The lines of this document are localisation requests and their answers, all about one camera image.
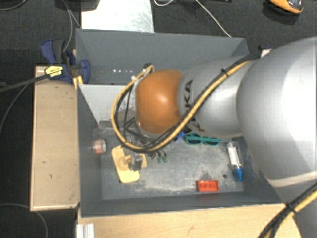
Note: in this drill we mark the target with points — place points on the grey metal bin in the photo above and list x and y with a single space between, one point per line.
173 172

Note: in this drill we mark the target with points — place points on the green sunglasses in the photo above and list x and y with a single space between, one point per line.
203 140

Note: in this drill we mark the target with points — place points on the red flat box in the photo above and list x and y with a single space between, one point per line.
207 186

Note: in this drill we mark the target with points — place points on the pale wood flat board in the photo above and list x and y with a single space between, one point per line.
55 142

